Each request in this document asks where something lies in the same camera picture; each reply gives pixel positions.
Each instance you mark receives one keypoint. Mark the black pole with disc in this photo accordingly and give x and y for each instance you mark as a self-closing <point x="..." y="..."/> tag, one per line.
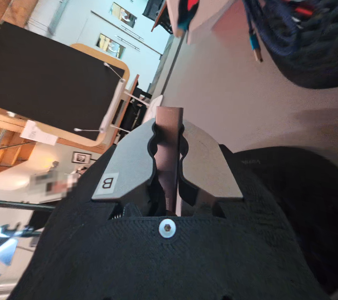
<point x="26" y="205"/>

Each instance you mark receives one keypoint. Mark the white acrylic board stand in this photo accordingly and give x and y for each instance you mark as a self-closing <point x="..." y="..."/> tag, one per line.
<point x="112" y="104"/>

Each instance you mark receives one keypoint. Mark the black display board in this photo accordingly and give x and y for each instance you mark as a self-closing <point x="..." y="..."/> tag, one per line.
<point x="52" y="80"/>

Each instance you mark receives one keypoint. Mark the black office chair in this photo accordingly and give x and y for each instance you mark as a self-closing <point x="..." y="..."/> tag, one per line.
<point x="152" y="8"/>

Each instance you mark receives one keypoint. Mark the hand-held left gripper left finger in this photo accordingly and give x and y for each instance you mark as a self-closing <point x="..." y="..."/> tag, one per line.
<point x="126" y="162"/>

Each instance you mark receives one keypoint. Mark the led light panel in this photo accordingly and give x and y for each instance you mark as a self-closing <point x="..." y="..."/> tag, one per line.
<point x="8" y="252"/>

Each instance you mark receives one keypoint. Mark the dark grey usb hub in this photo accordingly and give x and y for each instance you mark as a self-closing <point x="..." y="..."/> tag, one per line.
<point x="169" y="125"/>

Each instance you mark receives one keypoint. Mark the black white marker sign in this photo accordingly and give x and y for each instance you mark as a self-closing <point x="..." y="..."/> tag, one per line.
<point x="81" y="157"/>

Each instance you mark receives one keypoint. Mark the white paper sign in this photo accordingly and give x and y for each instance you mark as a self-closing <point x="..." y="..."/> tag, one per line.
<point x="37" y="132"/>

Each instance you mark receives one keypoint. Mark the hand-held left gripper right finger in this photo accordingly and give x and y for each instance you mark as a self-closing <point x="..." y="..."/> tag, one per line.
<point x="208" y="168"/>

